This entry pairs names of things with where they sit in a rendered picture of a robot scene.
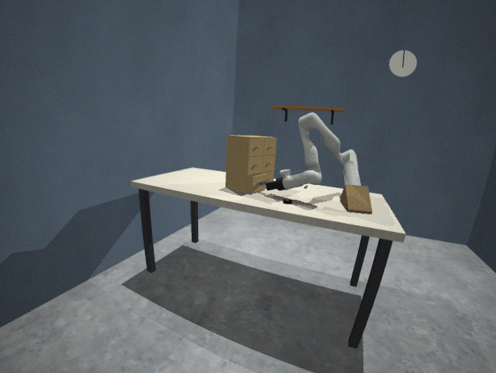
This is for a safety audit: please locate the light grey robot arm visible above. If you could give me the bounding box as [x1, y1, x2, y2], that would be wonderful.
[290, 112, 361, 188]

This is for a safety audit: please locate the small wooden chest of drawers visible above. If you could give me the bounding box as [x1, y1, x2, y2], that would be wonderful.
[225, 135, 277, 193]

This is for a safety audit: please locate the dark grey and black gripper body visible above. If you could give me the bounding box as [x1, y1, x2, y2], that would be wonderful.
[266, 169, 294, 190]

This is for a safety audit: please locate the wooden drawer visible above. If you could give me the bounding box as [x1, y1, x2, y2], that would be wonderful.
[248, 156, 263, 174]
[247, 173, 266, 193]
[250, 138, 264, 155]
[262, 171, 274, 182]
[264, 138, 276, 155]
[263, 155, 275, 171]

